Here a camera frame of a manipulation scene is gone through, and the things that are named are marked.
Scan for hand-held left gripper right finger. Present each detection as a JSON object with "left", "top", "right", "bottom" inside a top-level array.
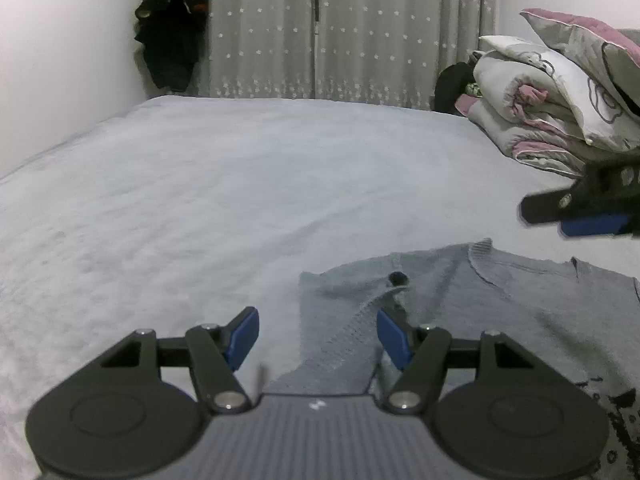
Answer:
[{"left": 376, "top": 309, "right": 543, "bottom": 415}]

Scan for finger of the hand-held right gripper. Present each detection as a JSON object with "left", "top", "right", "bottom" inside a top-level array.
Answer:
[
  {"left": 519, "top": 191, "right": 577, "bottom": 224},
  {"left": 559, "top": 213, "right": 640, "bottom": 239}
]

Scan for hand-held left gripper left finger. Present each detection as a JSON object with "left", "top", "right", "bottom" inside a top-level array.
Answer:
[{"left": 95, "top": 306, "right": 260, "bottom": 415}]

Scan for grey printed knit sweater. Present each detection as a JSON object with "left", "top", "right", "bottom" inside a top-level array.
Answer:
[{"left": 299, "top": 239, "right": 640, "bottom": 480}]

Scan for black hanging clothes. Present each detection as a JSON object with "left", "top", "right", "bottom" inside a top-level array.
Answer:
[{"left": 134, "top": 0, "right": 211, "bottom": 93}]

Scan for grey and pink pillow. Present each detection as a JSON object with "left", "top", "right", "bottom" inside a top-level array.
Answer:
[{"left": 520, "top": 8, "right": 640, "bottom": 121}]

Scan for black cloth bundle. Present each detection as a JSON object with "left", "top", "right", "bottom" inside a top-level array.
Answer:
[{"left": 432, "top": 62, "right": 482, "bottom": 116}]

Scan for grey star-patterned curtain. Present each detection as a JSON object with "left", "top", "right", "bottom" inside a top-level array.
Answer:
[{"left": 200, "top": 0, "right": 501, "bottom": 111}]

